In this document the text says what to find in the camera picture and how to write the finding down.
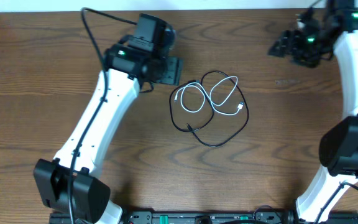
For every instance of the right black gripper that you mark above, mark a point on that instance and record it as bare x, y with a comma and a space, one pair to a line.
288, 45

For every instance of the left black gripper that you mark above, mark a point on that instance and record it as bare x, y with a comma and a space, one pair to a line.
171, 70

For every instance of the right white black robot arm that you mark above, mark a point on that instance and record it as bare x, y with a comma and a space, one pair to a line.
335, 36

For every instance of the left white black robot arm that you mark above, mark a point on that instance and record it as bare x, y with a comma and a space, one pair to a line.
70, 183

